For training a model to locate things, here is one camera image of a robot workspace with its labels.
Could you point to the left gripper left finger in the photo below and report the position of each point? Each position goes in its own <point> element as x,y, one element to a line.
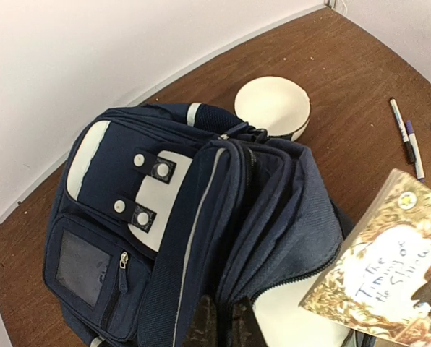
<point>203,330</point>

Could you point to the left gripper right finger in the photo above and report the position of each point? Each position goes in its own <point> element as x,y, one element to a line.
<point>246,331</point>

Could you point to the navy blue student backpack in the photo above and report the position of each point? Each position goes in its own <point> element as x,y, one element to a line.
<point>161,204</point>

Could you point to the pink illustrated paperback book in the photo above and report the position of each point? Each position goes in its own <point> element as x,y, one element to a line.
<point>380,283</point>

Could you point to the white and navy bowl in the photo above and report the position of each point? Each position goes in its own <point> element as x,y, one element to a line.
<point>275,104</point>

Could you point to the purple capped white marker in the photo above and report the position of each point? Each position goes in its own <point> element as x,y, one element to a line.
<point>417,156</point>

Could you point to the black capped white marker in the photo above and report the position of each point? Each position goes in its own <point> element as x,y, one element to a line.
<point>402,129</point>

